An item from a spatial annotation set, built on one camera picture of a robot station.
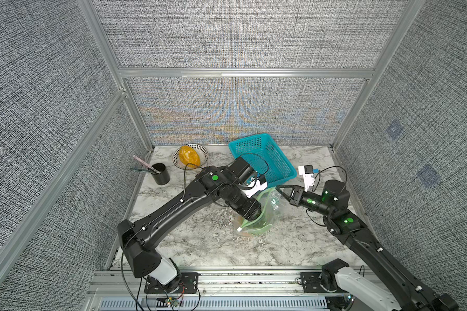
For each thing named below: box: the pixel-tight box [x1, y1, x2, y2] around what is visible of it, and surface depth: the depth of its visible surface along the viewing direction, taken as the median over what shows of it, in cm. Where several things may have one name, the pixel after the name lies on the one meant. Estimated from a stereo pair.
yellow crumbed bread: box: [179, 145, 201, 169], surface depth 109 cm
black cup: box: [151, 162, 171, 186], surface depth 103 cm
